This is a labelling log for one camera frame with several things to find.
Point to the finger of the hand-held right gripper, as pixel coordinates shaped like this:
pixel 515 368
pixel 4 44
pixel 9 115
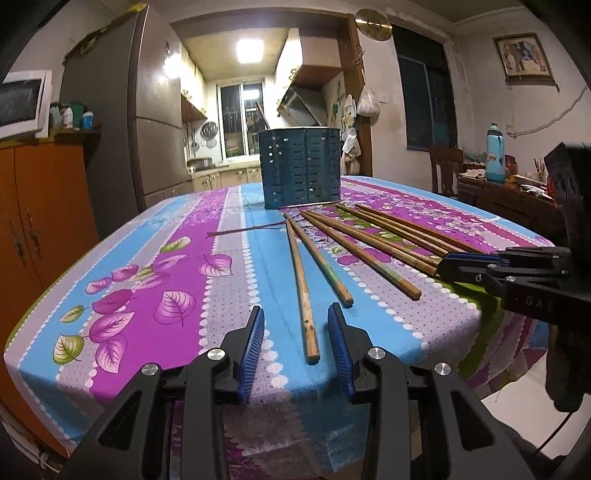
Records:
pixel 475 259
pixel 461 272

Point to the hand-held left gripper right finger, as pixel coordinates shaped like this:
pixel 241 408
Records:
pixel 339 355

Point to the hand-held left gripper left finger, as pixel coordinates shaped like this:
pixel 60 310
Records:
pixel 251 355

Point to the wooden chopstick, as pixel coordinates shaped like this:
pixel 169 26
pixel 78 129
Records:
pixel 400 232
pixel 392 238
pixel 323 267
pixel 429 234
pixel 406 228
pixel 369 261
pixel 383 249
pixel 302 295

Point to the blue perforated utensil holder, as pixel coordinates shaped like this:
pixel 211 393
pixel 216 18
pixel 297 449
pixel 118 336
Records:
pixel 300 166

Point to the person's right hand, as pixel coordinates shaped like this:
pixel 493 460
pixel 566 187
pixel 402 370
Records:
pixel 570 369

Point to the dark wooden side table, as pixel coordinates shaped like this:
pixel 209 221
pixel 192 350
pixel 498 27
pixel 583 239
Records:
pixel 508 203

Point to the floral striped tablecloth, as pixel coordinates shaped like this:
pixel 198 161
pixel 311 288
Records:
pixel 221 295

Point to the blue water bottle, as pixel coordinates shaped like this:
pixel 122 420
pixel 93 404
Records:
pixel 495 157

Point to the wooden chair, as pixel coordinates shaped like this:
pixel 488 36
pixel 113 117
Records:
pixel 445 168

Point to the hanging cloth bundle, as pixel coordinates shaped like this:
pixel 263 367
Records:
pixel 352 152

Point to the dark barred window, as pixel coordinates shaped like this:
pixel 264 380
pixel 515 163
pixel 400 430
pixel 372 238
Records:
pixel 427 101

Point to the beige kitchen base cabinets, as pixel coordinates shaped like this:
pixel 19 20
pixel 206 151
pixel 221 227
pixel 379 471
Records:
pixel 231 179

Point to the hanging white plastic bag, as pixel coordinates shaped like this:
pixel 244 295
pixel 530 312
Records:
pixel 368 104

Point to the steel pot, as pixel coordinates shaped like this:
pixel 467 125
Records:
pixel 201 163

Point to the hanging steel strainer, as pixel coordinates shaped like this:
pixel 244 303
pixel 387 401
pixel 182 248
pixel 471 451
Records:
pixel 209 131

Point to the steel range hood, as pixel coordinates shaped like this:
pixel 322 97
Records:
pixel 300 106

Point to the kitchen window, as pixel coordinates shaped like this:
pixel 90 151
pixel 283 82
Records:
pixel 240 120

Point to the orange wooden cabinet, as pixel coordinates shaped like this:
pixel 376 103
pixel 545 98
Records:
pixel 41 230

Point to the grey refrigerator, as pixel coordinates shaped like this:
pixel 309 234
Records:
pixel 120 138

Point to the small white bottle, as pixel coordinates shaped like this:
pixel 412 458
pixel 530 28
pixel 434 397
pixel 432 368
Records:
pixel 68 117

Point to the kitchen ceiling light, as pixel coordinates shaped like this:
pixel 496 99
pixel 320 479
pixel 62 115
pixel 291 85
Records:
pixel 250 50

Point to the white microwave oven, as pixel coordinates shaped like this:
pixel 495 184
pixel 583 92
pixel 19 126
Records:
pixel 21 104

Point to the green cloth atop refrigerator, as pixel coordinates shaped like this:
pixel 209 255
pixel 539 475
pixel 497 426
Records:
pixel 99 32

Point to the framed wall picture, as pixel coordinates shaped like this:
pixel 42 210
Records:
pixel 523 57

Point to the round gold wall clock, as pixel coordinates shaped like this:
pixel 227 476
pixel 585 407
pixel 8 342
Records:
pixel 373 24

